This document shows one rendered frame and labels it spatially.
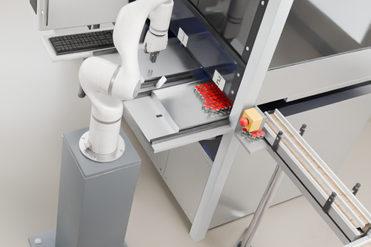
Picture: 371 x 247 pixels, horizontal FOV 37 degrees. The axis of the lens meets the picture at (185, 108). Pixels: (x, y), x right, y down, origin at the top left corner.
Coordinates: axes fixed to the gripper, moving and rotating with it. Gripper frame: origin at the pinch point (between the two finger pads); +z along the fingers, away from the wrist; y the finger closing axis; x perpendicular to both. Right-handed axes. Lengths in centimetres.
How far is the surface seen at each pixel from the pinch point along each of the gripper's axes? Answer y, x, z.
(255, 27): -21, 37, -40
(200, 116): -9.6, 32.8, 10.9
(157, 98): 6.0, 19.0, 7.8
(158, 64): -8.0, -6.5, 11.0
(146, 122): 16.1, 28.4, 11.1
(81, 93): 4, -65, 77
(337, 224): -31, 105, 10
